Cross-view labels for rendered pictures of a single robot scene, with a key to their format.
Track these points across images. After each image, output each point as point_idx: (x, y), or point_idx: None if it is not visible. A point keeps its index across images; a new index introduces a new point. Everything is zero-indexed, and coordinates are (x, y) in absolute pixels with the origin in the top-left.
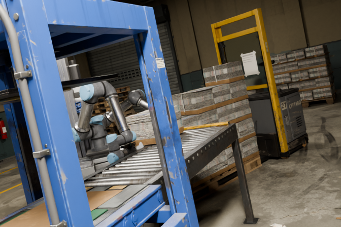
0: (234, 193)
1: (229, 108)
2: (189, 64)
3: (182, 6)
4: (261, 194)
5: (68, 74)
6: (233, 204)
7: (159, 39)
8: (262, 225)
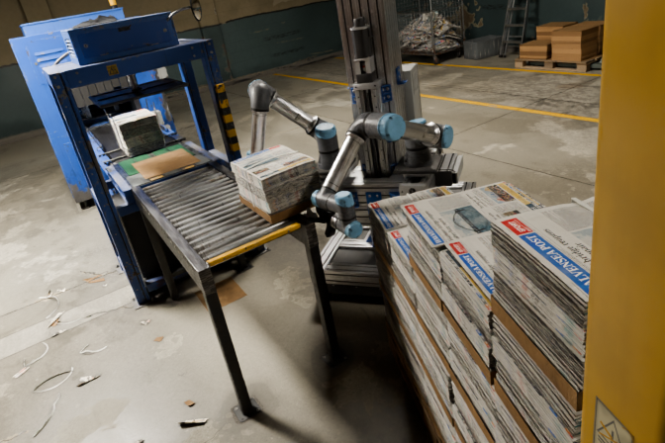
0: None
1: (480, 377)
2: None
3: None
4: None
5: (344, 42)
6: (327, 424)
7: (57, 99)
8: (221, 412)
